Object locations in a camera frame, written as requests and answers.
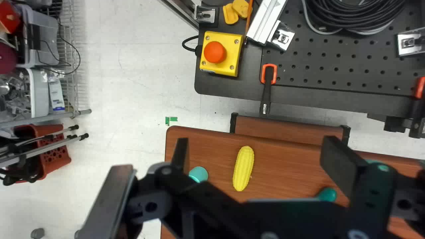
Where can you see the yellow plastic piece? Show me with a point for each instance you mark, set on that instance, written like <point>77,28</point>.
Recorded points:
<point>240,7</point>
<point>230,14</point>

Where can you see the red perforated crate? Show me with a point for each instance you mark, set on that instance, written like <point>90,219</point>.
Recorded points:
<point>53,156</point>

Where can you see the yellow emergency stop button box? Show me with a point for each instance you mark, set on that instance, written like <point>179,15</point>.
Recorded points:
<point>220,53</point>

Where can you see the aluminium profile bar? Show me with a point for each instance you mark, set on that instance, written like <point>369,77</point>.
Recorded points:
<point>265,18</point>

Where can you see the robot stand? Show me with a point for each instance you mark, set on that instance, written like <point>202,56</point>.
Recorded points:
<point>332,66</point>

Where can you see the yellow toy corn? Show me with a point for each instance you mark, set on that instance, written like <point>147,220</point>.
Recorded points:
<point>243,168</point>

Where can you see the green tape mark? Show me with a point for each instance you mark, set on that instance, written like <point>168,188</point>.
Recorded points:
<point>171,120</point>

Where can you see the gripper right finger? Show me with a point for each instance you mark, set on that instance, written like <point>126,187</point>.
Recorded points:
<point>368,186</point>

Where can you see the teal round toy piece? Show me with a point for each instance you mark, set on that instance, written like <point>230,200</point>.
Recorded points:
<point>199,174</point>
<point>327,195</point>

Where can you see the silver corner bracket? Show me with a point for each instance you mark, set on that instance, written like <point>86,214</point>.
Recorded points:
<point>206,14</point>
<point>411,41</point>
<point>281,36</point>

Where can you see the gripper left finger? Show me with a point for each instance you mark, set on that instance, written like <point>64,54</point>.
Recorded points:
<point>166,196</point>

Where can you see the orange and black clamp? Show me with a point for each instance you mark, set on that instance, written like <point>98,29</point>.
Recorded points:
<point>267,89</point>
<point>416,113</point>

